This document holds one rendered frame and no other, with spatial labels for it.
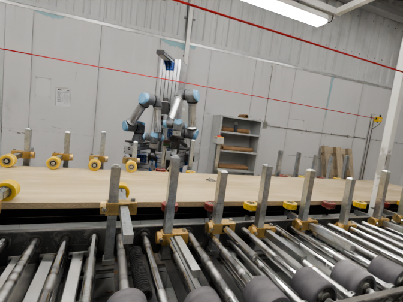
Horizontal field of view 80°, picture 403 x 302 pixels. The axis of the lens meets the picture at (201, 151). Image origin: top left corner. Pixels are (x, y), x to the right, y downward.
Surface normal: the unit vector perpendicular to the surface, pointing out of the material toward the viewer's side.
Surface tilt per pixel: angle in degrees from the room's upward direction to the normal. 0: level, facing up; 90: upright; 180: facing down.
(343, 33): 90
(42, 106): 90
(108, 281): 90
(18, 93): 90
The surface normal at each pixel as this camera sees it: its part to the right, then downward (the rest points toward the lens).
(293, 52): 0.29, 0.14
